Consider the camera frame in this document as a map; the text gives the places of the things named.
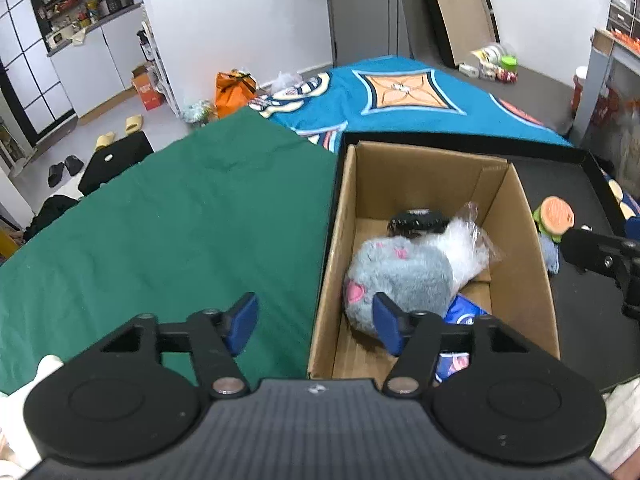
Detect orange bag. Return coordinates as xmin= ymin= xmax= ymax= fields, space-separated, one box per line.
xmin=215 ymin=70 xmax=258 ymax=120

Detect black-framed brown board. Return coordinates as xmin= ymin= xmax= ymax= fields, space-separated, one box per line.
xmin=412 ymin=0 xmax=500 ymax=68

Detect white and orange cup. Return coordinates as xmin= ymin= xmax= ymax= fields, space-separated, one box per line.
xmin=571 ymin=66 xmax=590 ymax=113

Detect orange cardboard box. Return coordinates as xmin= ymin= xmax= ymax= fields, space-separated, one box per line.
xmin=131 ymin=64 xmax=165 ymax=112

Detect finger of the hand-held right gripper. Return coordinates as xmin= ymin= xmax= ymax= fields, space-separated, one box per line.
xmin=559 ymin=226 xmax=640 ymax=287

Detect black shallow tray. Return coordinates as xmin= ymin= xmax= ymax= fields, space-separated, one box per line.
xmin=309 ymin=131 xmax=640 ymax=397

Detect black-framed glass door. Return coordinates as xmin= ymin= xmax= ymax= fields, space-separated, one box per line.
xmin=0 ymin=0 xmax=78 ymax=143

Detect dark clothing pile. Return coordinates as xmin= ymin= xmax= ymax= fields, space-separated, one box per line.
xmin=22 ymin=194 xmax=81 ymax=243

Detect grey plush toy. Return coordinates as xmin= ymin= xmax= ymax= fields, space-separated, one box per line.
xmin=342 ymin=237 xmax=459 ymax=334

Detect green cloth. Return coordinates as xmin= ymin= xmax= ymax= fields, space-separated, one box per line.
xmin=0 ymin=107 xmax=338 ymax=396

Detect grey drawer unit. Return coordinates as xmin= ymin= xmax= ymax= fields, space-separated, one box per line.
xmin=605 ymin=0 xmax=640 ymax=41

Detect black stool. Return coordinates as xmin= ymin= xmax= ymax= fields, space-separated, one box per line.
xmin=77 ymin=130 xmax=155 ymax=196

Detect clear plastic bag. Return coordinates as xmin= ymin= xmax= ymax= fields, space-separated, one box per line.
xmin=270 ymin=70 xmax=305 ymax=93

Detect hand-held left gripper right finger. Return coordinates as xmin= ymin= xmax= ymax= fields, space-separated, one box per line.
xmin=372 ymin=291 xmax=563 ymax=401

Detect black device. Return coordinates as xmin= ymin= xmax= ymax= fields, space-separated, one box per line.
xmin=387 ymin=208 xmax=451 ymax=239

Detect white kitchen cabinets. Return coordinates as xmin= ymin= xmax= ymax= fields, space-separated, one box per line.
xmin=25 ymin=0 xmax=166 ymax=118

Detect small white boxes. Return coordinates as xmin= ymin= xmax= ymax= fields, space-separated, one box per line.
xmin=458 ymin=62 xmax=493 ymax=80

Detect clear bag of white beads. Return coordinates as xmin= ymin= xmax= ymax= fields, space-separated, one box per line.
xmin=419 ymin=202 xmax=507 ymax=292

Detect brown cardboard box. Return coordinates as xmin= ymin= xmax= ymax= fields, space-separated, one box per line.
xmin=307 ymin=142 xmax=561 ymax=387

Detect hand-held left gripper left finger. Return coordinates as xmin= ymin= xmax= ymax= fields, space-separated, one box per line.
xmin=97 ymin=291 xmax=260 ymax=401

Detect blue patterned blanket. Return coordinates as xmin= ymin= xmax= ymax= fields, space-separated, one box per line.
xmin=249 ymin=55 xmax=640 ymax=233

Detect burger plush toy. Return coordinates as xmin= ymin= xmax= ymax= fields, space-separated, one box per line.
xmin=532 ymin=195 xmax=577 ymax=237

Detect blue tissue packet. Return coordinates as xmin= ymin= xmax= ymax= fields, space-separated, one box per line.
xmin=432 ymin=294 xmax=490 ymax=387

